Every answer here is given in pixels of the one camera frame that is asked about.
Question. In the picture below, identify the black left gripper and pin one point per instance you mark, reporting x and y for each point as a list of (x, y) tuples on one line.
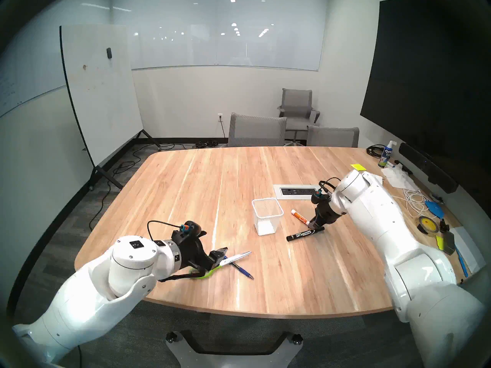
[(191, 254)]

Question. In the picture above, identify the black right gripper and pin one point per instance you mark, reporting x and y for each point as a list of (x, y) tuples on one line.
[(328, 216)]

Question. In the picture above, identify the black permanent marker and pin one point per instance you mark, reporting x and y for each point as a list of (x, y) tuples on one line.
[(303, 234)]

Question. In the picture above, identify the orange white dry-erase marker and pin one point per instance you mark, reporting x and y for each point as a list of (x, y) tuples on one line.
[(299, 216)]

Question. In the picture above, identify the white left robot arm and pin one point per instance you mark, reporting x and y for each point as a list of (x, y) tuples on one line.
[(96, 294)]

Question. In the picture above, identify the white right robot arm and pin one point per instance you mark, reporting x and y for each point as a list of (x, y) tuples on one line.
[(383, 225)]

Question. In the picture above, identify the blue ballpoint pen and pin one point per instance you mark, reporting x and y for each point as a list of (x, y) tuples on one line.
[(243, 272)]

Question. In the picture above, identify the white mesh pen holder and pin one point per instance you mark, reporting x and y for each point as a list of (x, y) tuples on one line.
[(264, 227)]

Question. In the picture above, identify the grey table power outlet panel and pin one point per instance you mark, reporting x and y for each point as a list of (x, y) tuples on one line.
[(295, 191)]

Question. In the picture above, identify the yellow sticky note pad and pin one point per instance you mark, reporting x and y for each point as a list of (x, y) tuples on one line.
[(358, 166)]

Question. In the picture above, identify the grey mesh-back chair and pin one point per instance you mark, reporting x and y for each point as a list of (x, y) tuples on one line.
[(257, 131), (333, 138)]

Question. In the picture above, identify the white crumpled plastic bag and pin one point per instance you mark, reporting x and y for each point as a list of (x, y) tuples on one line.
[(399, 177)]

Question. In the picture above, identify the whiteboard cleaner spray bottle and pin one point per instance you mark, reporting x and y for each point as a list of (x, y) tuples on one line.
[(384, 156)]

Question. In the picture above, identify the yellow black tape roll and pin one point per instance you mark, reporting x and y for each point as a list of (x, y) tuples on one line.
[(421, 223)]

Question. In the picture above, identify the blue flat plastic object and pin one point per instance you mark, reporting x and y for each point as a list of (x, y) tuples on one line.
[(434, 209)]

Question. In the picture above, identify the black video sound bar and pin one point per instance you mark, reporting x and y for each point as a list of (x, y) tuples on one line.
[(425, 166)]

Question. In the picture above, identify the grey armrest swivel chair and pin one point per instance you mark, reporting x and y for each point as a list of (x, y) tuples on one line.
[(297, 102)]

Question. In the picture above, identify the yellow grey block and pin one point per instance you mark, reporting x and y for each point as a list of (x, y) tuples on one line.
[(447, 242)]

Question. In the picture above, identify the blue plastic stick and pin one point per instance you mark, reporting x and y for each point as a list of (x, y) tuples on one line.
[(462, 263)]

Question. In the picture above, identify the white paper box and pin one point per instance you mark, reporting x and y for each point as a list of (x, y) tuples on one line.
[(470, 248)]

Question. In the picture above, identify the rolling whiteboard on stand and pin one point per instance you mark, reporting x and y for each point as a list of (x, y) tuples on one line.
[(99, 95)]

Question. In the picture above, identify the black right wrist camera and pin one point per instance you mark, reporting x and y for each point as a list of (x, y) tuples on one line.
[(320, 199)]

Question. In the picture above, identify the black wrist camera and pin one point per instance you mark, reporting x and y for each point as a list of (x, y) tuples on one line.
[(320, 199), (193, 229)]

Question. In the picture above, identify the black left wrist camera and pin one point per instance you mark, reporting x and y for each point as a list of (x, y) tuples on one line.
[(193, 229)]

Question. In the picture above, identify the large black wall screen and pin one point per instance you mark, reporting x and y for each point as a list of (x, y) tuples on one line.
[(422, 83)]

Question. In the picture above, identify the wall mounted glass whiteboard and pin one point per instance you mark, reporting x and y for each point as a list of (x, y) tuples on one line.
[(230, 45)]

